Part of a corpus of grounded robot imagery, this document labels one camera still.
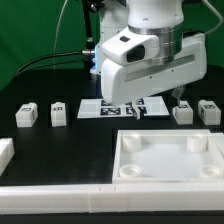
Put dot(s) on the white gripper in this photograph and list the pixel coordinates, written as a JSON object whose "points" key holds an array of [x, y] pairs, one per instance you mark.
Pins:
{"points": [[122, 84]]}

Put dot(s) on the white square tabletop part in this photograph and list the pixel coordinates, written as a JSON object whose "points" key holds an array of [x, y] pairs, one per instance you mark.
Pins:
{"points": [[188, 155]]}

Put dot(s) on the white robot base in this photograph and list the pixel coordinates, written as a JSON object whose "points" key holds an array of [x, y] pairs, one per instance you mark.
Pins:
{"points": [[113, 17]]}

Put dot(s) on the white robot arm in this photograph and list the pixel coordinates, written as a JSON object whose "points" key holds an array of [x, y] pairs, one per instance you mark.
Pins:
{"points": [[163, 18]]}

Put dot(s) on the white marker sheet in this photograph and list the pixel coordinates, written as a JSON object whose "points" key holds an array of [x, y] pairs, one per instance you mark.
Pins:
{"points": [[98, 108]]}

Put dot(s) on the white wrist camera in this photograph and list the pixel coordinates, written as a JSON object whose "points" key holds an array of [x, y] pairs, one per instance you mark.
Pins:
{"points": [[129, 48]]}

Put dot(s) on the white front obstacle wall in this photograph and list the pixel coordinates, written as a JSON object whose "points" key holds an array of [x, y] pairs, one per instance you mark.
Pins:
{"points": [[98, 198]]}

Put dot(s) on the white left obstacle wall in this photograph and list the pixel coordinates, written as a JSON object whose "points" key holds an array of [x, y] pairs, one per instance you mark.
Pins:
{"points": [[6, 153]]}

